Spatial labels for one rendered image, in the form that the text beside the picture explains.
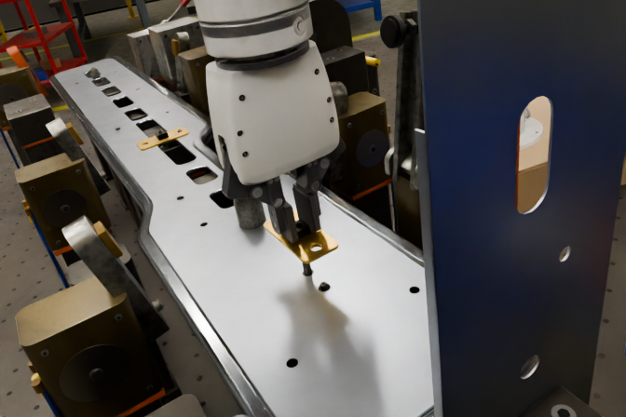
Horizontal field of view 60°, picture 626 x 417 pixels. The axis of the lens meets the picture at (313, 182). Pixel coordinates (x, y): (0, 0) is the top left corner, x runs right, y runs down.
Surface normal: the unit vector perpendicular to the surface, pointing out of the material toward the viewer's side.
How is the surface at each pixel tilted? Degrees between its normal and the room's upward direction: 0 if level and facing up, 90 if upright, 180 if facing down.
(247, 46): 90
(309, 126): 94
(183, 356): 0
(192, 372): 0
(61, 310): 0
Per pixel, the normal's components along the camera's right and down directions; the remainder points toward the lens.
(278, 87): 0.50, 0.36
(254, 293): -0.15, -0.86
